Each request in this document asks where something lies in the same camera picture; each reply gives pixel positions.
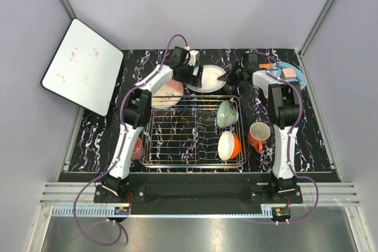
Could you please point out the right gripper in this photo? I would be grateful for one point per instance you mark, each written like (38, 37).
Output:
(228, 76)

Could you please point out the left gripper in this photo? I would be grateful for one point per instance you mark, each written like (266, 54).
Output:
(194, 80)

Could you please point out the white plate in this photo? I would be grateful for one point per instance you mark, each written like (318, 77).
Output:
(209, 80)

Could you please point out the pink floral plate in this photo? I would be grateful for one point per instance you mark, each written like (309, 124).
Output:
(168, 95)

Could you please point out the green celadon bowl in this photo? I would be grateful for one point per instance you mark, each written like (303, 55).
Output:
(227, 115)

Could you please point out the metal wire dish rack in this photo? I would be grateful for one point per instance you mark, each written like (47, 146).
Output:
(186, 134)

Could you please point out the orange bowl white inside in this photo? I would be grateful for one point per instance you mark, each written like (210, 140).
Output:
(229, 146)

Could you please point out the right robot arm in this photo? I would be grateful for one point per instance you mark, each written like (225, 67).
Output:
(282, 83)

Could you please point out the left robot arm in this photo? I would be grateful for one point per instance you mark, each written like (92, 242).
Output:
(135, 113)

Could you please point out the orange book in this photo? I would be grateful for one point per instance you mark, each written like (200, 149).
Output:
(265, 66)

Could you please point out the blue headphones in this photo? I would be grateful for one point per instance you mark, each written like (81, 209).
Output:
(277, 68)

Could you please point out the pink cube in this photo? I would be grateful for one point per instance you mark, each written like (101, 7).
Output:
(288, 73)

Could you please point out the orange mug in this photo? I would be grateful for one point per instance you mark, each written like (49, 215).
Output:
(258, 134)

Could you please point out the pink cup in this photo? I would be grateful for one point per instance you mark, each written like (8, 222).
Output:
(138, 150)

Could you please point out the white whiteboard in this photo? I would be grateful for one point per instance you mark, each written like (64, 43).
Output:
(84, 69)

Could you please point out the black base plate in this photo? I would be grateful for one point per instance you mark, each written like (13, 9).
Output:
(195, 194)

